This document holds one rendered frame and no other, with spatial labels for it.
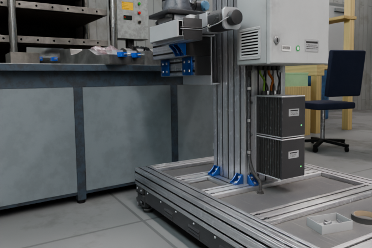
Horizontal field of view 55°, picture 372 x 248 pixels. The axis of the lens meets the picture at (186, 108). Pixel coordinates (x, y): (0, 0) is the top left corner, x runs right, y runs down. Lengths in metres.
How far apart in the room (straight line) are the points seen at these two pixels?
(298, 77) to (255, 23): 3.06
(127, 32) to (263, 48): 1.94
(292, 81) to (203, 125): 2.13
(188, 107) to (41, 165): 1.00
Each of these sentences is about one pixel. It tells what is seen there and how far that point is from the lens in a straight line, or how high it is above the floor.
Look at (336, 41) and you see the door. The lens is 7.83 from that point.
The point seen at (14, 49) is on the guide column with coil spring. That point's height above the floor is 0.94.
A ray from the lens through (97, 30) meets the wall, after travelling 4.99.
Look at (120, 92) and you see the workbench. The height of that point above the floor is 0.64.
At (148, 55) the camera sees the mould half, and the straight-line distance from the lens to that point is 2.30.
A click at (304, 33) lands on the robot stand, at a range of 1.56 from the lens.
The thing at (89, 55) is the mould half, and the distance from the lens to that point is 2.22.
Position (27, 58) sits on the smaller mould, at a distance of 2.20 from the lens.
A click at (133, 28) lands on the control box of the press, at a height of 1.16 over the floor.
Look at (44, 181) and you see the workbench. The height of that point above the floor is 0.17.
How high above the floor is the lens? 0.71
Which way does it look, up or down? 5 degrees down
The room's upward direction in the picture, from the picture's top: 1 degrees counter-clockwise
